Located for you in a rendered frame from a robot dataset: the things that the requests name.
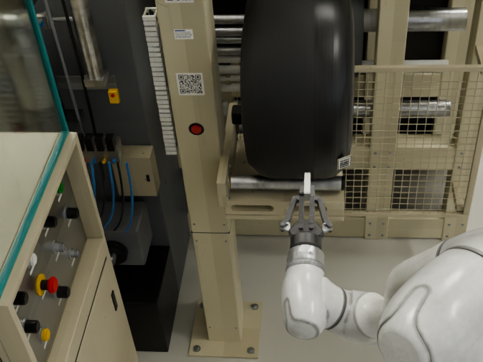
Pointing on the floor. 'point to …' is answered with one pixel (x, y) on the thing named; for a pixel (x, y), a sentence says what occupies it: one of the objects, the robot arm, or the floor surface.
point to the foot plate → (249, 340)
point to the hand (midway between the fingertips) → (307, 186)
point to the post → (203, 162)
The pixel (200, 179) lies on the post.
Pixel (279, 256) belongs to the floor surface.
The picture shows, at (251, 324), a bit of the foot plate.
